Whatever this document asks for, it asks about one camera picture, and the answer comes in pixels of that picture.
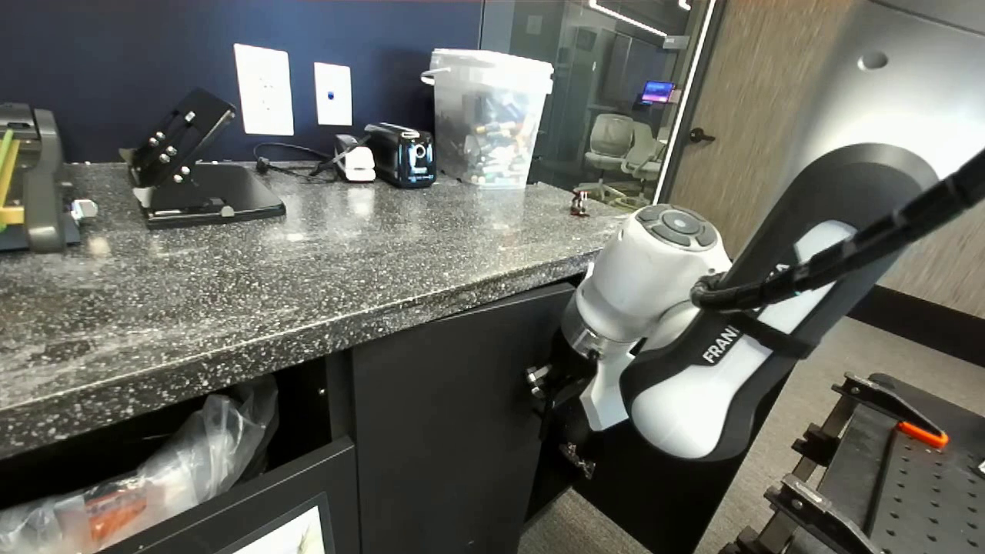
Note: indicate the wooden door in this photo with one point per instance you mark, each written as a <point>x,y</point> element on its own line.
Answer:
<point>770,93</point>

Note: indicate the small white wall plate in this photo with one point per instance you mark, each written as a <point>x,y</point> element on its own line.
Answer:
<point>333,93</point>

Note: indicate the clear plastic tub with lid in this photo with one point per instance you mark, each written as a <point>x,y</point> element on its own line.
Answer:
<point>490,118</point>

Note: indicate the large white wall outlet plate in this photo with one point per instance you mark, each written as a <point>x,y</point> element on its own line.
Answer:
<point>263,91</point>

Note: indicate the black cabinet with granite top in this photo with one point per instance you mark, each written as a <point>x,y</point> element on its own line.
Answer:
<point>308,264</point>

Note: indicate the black tape dispenser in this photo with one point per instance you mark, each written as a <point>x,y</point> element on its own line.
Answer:
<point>405,155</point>

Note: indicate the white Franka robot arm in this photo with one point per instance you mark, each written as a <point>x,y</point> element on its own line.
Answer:
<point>679,338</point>

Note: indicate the small white charger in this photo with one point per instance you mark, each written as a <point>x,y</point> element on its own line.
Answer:
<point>358,164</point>

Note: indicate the clear plastic bag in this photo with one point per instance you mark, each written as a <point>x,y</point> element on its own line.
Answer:
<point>156,482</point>

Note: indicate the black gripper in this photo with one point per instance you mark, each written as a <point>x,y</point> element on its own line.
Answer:
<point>559,404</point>

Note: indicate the black perforated table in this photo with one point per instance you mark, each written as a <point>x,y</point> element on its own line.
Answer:
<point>925,494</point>

